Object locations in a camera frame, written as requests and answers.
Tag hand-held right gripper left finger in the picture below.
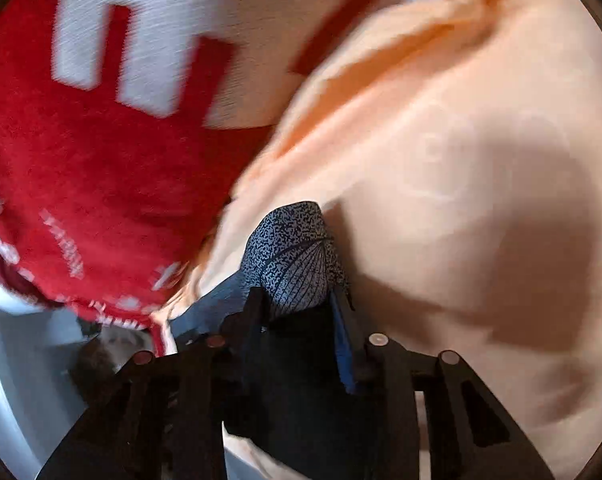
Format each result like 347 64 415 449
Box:
36 287 268 480

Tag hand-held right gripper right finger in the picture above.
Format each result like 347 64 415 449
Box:
330 291 556 480

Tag black pants with blue trim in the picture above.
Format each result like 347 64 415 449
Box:
170 201 382 480

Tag peach patterned cloth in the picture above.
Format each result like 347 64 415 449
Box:
148 0 602 480

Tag red printed blanket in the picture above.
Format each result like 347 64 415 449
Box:
0 0 476 361

